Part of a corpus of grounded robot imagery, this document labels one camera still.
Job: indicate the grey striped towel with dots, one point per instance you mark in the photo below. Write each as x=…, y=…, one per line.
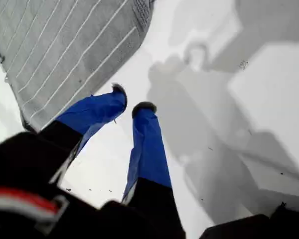
x=64, y=49

